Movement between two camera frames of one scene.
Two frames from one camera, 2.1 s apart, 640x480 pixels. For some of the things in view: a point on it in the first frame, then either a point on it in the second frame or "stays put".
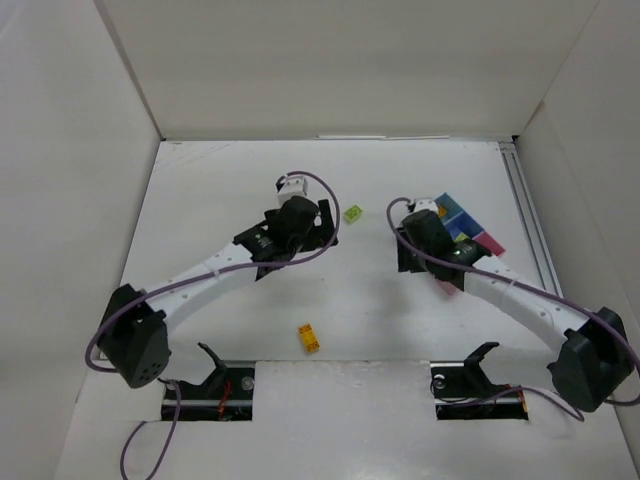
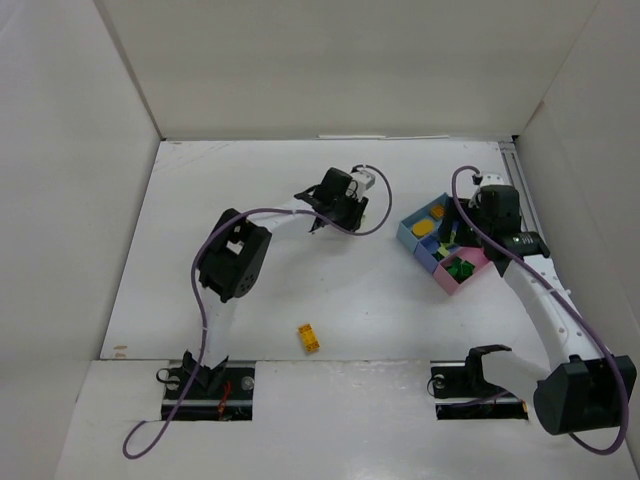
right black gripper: (403, 257) → (467, 220)
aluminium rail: (529, 215) stays put
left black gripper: (326, 220) → (335, 212)
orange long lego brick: (309, 337) stays put
